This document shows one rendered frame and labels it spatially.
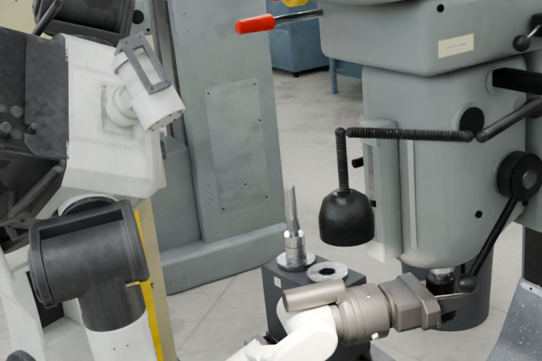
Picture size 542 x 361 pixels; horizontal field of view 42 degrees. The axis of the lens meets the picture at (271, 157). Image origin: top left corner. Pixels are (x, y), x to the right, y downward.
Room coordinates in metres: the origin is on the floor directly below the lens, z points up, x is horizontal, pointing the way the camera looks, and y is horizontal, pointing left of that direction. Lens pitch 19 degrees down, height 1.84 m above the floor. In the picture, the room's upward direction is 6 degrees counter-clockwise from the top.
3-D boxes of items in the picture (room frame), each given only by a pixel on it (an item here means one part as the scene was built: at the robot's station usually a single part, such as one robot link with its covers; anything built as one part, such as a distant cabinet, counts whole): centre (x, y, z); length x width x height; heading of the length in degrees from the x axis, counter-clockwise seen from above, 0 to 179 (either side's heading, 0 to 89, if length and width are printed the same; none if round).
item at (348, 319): (0.98, -0.05, 1.24); 0.11 x 0.11 x 0.11; 13
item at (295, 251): (1.45, -0.03, 1.13); 0.05 x 0.05 x 0.05
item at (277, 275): (1.41, -0.06, 1.00); 0.22 x 0.12 x 0.20; 38
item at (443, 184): (1.02, -0.26, 1.47); 0.21 x 0.19 x 0.32; 28
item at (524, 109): (0.82, -0.30, 1.58); 0.17 x 0.01 x 0.01; 136
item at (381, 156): (0.97, -0.16, 1.45); 0.04 x 0.04 x 0.21; 28
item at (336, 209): (0.84, -0.09, 1.47); 0.07 x 0.07 x 0.06
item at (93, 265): (0.90, 0.26, 1.39); 0.12 x 0.09 x 0.14; 105
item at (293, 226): (1.45, -0.03, 1.22); 0.03 x 0.03 x 0.11
